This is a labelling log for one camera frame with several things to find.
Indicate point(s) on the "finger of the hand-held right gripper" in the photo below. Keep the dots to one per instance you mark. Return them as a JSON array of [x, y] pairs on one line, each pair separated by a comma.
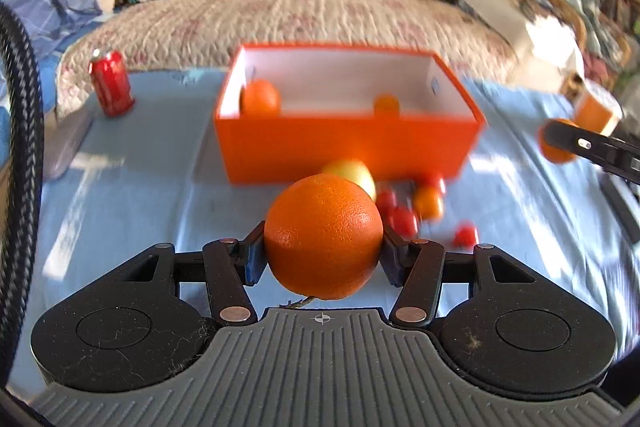
[[600, 152]]

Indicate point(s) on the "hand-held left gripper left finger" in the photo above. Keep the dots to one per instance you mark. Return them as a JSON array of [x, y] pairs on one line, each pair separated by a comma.
[[255, 252]]

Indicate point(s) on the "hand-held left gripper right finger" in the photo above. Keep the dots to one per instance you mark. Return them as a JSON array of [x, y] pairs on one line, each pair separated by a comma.
[[392, 257]]

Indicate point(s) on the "orange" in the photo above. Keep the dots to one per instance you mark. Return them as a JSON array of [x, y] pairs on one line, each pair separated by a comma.
[[386, 104], [260, 98], [322, 237], [552, 152]]

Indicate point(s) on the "small orange tomato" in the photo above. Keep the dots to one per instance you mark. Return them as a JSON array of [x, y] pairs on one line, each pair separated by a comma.
[[428, 203]]

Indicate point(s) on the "yellow round fruit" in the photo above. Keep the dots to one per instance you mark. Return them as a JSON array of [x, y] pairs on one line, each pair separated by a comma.
[[355, 174]]

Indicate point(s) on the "orange cardboard box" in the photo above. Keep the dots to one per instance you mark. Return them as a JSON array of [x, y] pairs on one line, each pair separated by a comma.
[[325, 147]]

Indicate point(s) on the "orange cylindrical cup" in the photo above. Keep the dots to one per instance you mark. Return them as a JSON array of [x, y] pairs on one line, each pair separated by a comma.
[[595, 109]]

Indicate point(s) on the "light blue tablecloth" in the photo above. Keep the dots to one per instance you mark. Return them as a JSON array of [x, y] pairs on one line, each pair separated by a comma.
[[150, 207]]

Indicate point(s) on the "rattan chair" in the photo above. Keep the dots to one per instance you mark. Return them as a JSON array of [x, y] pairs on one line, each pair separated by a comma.
[[595, 37]]

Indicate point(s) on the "white covered side table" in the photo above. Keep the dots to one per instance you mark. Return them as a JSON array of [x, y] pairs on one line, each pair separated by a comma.
[[540, 37]]

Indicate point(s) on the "red soda can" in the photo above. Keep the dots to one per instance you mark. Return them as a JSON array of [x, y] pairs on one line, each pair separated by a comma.
[[111, 82]]

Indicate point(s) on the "quilted floral bedspread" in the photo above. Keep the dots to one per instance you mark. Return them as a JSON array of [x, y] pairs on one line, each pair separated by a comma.
[[200, 22]]

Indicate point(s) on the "blue plaid sheet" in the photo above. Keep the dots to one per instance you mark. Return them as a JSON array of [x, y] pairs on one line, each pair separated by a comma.
[[35, 22]]

